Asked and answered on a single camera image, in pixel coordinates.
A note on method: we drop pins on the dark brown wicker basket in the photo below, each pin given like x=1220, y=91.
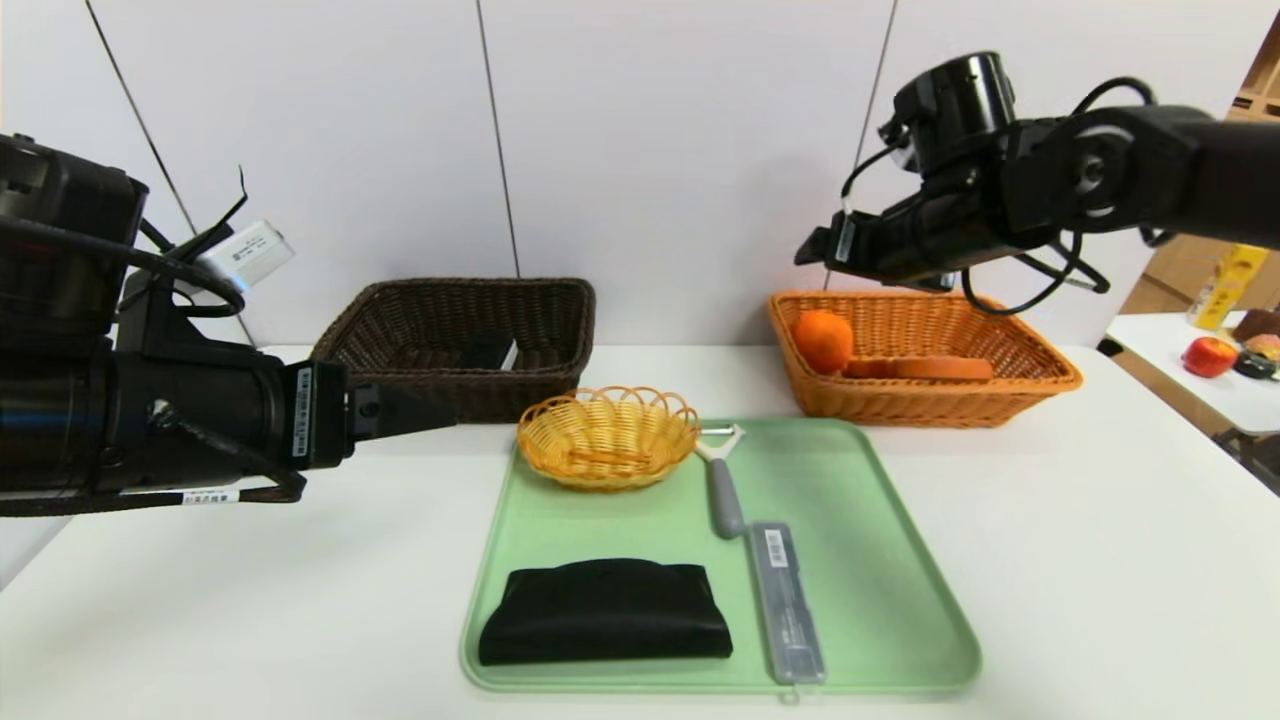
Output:
x=500, y=400

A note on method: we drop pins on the white oblong case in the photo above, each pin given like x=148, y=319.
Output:
x=485, y=352

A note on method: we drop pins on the orange wicker basket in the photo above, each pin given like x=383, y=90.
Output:
x=900, y=400

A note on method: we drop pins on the wooden cabinet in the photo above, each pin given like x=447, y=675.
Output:
x=1160, y=280

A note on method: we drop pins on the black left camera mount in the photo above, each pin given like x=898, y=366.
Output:
x=165, y=330

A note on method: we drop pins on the red apple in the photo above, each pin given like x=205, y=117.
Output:
x=1207, y=358

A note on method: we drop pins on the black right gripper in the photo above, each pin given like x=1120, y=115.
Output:
x=841, y=243

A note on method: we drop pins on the clear grey cutlery case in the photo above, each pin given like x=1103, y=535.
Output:
x=785, y=610

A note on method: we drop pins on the yellow drink carton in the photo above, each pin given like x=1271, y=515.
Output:
x=1228, y=290

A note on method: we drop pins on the black folded cloth pouch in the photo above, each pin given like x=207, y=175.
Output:
x=600, y=620

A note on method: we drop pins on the light green plastic tray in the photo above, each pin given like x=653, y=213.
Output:
x=640, y=540

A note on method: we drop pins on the small yellow wicker basket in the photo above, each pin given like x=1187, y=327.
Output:
x=600, y=440

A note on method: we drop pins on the toy bread slice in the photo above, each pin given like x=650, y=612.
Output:
x=930, y=368

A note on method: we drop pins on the white side table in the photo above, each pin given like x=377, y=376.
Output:
x=1160, y=345

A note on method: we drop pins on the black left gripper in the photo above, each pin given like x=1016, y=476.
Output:
x=318, y=413

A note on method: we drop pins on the orange fruit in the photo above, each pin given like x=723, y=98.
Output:
x=823, y=342

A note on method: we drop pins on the tan bun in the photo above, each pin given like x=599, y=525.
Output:
x=1264, y=348

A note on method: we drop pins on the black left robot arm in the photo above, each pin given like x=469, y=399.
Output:
x=60, y=220

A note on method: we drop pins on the dark glossy round item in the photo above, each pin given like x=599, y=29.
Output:
x=1252, y=367

